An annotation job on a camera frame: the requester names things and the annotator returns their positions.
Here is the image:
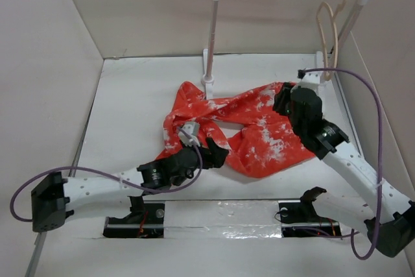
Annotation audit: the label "orange white-speckled trousers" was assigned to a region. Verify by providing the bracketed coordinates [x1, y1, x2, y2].
[159, 82, 314, 178]

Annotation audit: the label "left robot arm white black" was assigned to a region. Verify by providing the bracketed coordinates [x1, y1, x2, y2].
[31, 138, 229, 233]

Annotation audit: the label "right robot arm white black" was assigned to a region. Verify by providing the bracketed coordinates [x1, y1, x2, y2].
[272, 82, 414, 258]

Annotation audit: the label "wooden clothes hanger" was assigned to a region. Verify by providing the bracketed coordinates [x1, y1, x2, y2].
[315, 0, 348, 69]

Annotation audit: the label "silver foil tape strip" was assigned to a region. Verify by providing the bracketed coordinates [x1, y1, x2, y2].
[163, 200, 282, 239]

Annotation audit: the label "white clothes rack with metal bar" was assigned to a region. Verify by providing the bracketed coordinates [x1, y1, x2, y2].
[201, 0, 369, 99]

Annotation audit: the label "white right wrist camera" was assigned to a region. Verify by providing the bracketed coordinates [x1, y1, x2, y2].
[296, 69, 326, 95]

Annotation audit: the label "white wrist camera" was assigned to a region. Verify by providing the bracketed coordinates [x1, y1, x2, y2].
[296, 69, 326, 95]
[178, 121, 200, 147]

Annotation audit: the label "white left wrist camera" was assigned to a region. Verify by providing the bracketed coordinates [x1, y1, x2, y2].
[178, 121, 200, 147]

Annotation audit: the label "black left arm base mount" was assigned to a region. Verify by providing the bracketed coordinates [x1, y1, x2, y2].
[102, 196, 165, 239]

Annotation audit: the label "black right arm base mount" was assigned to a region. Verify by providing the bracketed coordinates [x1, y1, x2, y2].
[274, 187, 342, 238]

